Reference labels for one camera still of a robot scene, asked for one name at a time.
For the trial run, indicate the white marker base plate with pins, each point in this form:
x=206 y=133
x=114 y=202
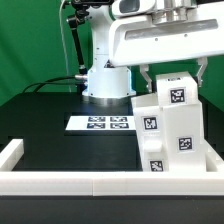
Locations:
x=108 y=123

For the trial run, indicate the white U-shaped border frame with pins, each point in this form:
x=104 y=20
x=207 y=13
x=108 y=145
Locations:
x=105 y=183

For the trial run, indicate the white cabinet top block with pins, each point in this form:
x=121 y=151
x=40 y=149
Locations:
x=176 y=88

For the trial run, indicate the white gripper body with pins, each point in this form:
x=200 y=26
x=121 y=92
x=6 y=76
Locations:
x=137 y=40

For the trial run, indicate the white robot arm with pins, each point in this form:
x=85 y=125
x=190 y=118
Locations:
x=106 y=82

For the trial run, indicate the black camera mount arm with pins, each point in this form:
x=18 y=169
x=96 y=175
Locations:
x=81 y=12

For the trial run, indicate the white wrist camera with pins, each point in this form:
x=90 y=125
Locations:
x=123 y=8

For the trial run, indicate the white cabinet body box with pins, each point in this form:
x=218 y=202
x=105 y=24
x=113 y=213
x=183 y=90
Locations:
x=182 y=133

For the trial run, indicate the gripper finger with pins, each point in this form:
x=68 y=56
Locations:
x=144 y=69
x=202 y=62

